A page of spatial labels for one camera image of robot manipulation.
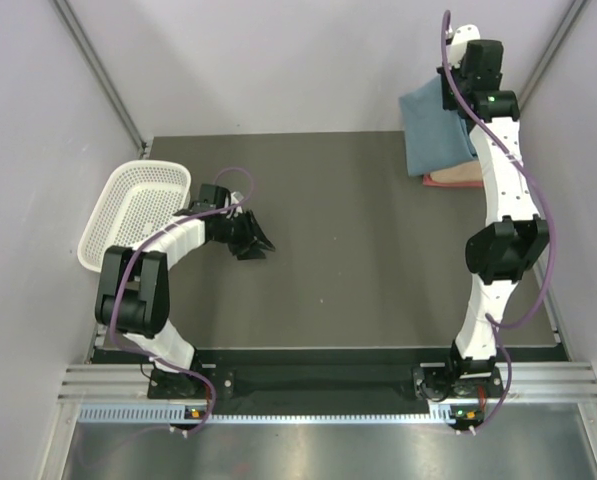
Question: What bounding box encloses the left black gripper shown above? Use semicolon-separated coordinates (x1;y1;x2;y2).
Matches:
212;208;275;260

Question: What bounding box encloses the blue t shirt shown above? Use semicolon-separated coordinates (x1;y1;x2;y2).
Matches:
399;76;477;177

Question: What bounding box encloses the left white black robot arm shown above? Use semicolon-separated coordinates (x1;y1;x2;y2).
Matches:
95;184;276;398

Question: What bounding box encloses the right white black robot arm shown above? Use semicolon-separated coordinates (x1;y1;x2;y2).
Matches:
403;25;553;402

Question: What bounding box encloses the folded peach t shirt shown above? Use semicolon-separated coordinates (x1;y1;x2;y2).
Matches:
430;161;482;184

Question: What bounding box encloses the folded pink t shirt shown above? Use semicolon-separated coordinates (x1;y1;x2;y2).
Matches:
422;172;483;188

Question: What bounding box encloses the white perforated plastic basket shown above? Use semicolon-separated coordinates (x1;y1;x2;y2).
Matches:
77;160;192;273

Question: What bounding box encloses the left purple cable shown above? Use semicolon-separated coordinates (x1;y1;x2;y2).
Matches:
108;166;257;435

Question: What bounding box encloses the right aluminium corner post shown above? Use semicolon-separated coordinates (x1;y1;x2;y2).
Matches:
504;1;591;109

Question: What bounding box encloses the aluminium corner post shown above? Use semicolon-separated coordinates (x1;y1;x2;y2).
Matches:
504;1;591;109
49;0;148;155

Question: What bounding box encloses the left aluminium corner post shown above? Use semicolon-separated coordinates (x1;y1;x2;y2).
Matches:
49;0;148;155

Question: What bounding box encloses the slotted grey cable duct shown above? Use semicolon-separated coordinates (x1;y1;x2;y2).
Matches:
78;404;477;425

